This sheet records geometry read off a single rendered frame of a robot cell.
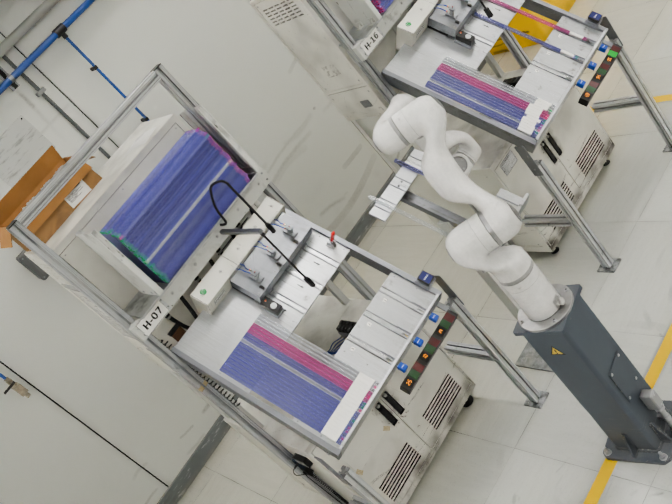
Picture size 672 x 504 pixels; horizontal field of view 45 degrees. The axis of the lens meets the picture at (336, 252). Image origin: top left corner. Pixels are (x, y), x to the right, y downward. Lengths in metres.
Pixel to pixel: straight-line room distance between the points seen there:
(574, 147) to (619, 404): 1.57
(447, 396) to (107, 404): 1.87
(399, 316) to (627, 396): 0.81
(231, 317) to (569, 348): 1.19
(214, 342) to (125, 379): 1.58
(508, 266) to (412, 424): 1.13
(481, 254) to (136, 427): 2.64
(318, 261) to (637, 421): 1.24
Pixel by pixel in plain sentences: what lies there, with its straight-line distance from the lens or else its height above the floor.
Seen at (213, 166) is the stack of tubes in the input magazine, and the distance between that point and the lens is 2.97.
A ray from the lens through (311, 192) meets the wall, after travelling 4.99.
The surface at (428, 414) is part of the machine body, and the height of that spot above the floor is 0.20.
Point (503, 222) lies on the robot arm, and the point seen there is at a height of 1.09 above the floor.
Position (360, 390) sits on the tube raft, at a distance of 2.84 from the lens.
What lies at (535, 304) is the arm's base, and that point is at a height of 0.78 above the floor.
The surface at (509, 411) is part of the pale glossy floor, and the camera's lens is 3.50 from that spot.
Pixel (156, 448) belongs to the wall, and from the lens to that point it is 4.65.
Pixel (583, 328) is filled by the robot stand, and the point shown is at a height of 0.60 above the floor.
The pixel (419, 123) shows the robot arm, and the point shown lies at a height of 1.40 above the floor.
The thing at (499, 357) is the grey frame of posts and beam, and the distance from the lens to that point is 3.24.
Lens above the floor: 2.37
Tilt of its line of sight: 26 degrees down
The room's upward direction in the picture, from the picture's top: 43 degrees counter-clockwise
